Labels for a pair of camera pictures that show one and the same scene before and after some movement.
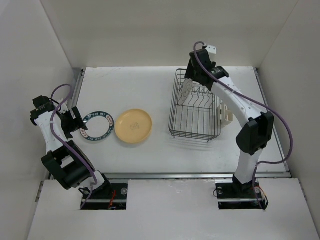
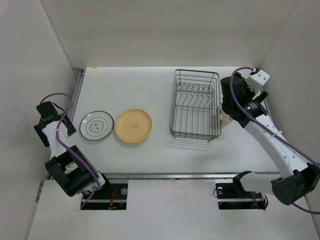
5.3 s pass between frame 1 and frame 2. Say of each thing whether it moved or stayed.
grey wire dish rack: stayed
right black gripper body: moved
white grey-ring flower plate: moved
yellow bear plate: stayed
